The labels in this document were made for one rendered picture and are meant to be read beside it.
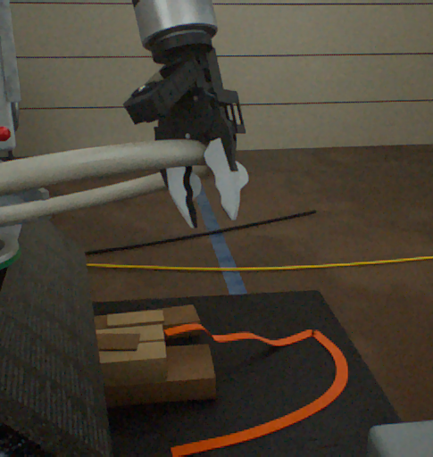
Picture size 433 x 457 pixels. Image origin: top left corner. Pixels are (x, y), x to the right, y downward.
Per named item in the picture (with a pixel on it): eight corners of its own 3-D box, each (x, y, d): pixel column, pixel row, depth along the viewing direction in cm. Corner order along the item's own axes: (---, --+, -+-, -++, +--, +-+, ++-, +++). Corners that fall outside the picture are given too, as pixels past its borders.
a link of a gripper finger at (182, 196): (214, 223, 71) (212, 148, 70) (190, 229, 66) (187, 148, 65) (193, 222, 73) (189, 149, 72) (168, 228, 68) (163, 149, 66)
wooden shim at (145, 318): (107, 328, 252) (107, 325, 252) (107, 317, 262) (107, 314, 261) (164, 323, 257) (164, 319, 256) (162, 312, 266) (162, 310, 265)
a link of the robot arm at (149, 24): (185, -21, 61) (113, 11, 65) (195, 25, 61) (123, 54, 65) (223, -2, 68) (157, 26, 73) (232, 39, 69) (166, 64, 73)
